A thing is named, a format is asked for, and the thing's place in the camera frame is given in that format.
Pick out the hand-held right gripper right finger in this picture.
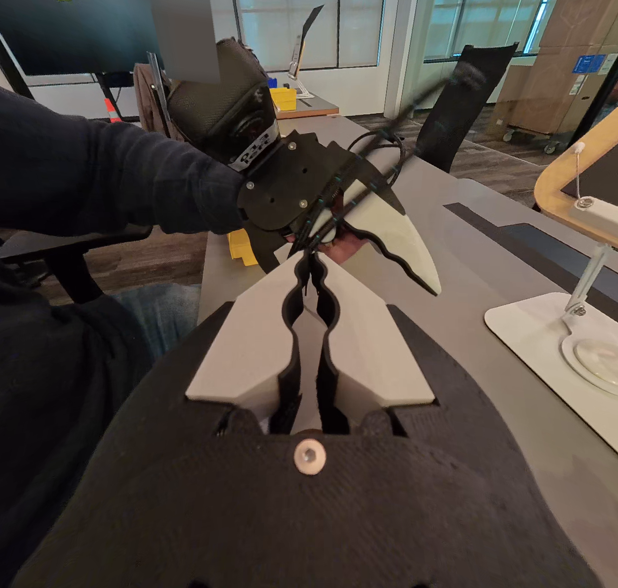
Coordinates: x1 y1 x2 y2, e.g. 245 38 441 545
312 251 438 434

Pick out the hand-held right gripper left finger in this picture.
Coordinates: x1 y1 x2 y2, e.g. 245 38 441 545
184 251 312 434

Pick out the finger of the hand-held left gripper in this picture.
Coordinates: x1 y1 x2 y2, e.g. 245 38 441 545
332 176 444 297

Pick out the yellow plastic bin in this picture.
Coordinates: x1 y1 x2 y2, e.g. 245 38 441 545
268 86 299 114
228 228 263 268

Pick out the black braided hdmi cable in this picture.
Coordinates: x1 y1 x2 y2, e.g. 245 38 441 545
288 62 483 285

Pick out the dark monitor with wooden back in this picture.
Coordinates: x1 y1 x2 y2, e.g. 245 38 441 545
533 106 618 248

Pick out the person's left hand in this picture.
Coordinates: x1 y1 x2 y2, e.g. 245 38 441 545
322 224 370 266

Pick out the person's blue jeans leg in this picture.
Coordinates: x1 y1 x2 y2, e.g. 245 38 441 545
107 281 205 362

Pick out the black office chair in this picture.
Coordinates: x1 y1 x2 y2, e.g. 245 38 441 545
416 43 520 174

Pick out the tilted black panel on stand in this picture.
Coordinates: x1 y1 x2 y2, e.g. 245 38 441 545
287 5 325 95

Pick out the orange traffic cone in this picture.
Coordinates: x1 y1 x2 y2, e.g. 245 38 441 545
95 72 124 125

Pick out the brown cardboard box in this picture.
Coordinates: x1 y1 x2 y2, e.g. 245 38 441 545
501 0 618 137

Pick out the large black television screen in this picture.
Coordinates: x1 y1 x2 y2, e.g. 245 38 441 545
0 0 182 79

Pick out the black cable with green plug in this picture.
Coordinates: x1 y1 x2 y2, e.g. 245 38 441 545
346 128 408 195

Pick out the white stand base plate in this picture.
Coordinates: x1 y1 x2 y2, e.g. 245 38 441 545
484 142 618 454

